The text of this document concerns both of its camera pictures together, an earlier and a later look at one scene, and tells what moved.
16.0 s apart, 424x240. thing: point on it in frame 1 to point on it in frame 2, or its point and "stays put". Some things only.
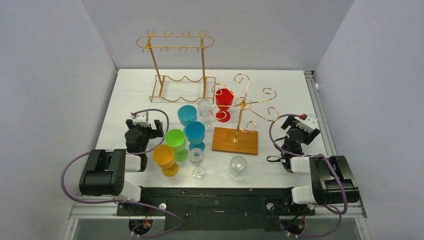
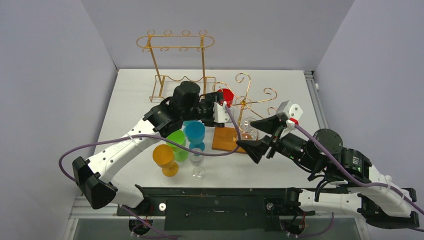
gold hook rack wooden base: [223, 138] stays put
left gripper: [129, 122] to [210, 99]
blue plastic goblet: [195, 133] stays put
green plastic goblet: [176, 138] stays put
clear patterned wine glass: [237, 164] to [248, 132]
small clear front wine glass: [196, 156] stays put
